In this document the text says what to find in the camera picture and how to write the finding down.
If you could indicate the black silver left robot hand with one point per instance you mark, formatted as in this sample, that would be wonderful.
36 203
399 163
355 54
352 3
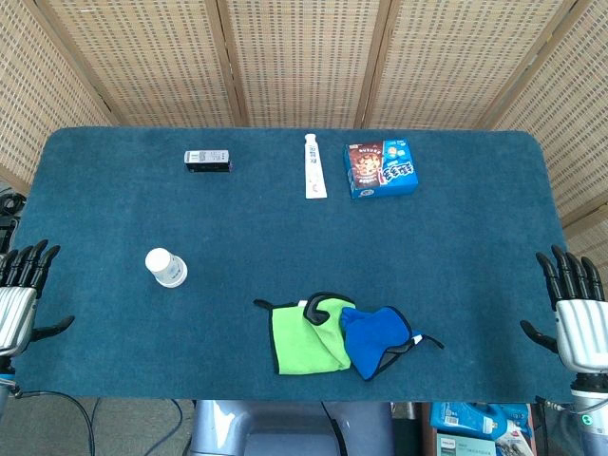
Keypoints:
16 313

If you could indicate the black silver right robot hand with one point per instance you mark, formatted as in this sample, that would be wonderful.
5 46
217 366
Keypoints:
582 332

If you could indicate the white paper cup blue print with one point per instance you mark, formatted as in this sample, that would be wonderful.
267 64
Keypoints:
161 266
179 281

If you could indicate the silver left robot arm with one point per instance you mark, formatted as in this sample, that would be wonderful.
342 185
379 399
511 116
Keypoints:
5 380

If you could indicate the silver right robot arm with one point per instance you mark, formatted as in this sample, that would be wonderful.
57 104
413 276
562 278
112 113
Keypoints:
591 408

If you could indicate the black equipment pile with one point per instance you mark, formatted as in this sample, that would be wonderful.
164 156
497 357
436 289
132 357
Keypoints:
7 214

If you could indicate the teal white appliance box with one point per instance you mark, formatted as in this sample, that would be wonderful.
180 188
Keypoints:
465 446

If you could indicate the blue microfiber cloth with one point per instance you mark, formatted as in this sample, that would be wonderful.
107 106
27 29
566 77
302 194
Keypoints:
373 342

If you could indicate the small black white box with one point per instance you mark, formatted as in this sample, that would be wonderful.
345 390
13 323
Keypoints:
207 160

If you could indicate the blue cookie box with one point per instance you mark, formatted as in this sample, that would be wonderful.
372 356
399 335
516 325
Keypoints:
380 168

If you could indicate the teal blue table mat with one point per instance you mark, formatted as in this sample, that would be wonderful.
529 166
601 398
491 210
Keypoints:
285 247

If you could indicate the green microfiber cloth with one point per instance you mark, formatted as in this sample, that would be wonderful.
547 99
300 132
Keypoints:
299 342

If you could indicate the grey robot torso base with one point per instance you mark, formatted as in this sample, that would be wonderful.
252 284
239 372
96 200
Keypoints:
285 432

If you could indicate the white toothpaste tube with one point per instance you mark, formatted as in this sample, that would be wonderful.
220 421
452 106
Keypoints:
315 171

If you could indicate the woven bamboo folding screen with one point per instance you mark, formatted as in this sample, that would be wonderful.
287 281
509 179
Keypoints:
304 62

